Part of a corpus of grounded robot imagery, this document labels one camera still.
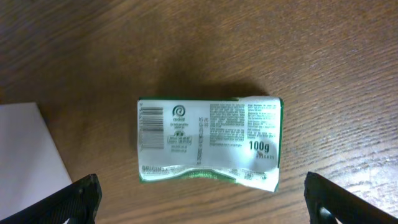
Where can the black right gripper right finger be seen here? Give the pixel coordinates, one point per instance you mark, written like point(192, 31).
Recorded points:
point(330, 203)

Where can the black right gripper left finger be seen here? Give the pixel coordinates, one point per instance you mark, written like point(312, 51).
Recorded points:
point(76, 203)

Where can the green white soap packet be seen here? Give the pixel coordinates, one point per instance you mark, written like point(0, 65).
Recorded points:
point(234, 139)

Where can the pink open cardboard box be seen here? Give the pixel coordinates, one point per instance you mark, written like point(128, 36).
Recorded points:
point(31, 166)

